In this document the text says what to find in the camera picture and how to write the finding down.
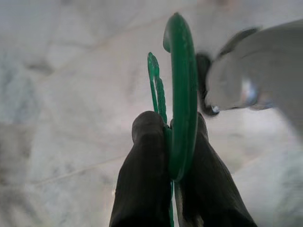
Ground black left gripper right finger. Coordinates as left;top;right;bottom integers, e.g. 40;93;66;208
176;112;259;227

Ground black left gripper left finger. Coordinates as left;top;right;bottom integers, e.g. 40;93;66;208
108;110;175;227

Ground green plastic hanger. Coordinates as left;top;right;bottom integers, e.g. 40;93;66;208
146;12;199;227

